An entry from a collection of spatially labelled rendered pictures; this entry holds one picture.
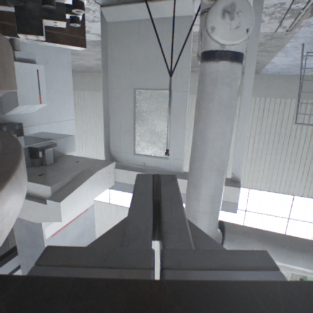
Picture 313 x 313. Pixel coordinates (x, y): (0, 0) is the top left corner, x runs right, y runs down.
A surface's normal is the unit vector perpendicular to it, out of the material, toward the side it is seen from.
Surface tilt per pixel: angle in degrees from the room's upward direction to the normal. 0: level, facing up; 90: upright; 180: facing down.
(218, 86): 91
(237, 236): 136
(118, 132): 90
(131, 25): 90
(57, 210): 90
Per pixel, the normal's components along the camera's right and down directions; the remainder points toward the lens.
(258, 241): 0.07, -0.49
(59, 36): 0.71, 0.22
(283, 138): -0.34, 0.25
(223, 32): -0.13, 0.25
